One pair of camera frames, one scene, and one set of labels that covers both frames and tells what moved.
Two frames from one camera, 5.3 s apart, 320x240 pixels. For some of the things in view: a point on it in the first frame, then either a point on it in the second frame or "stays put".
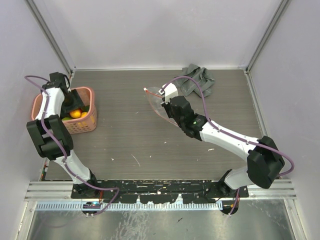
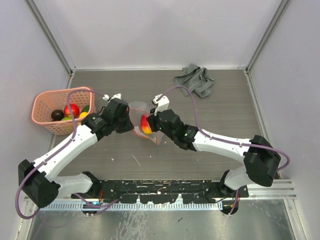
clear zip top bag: [155, 98] -> [137, 109]
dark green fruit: [86, 108] stays put
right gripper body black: [169, 111] -> [155, 124]
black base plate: [156, 192] stays put
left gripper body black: [72, 101] -> [123, 124]
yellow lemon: [83, 114] stays put
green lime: [66, 118] stays put
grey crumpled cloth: [188, 85] stays put
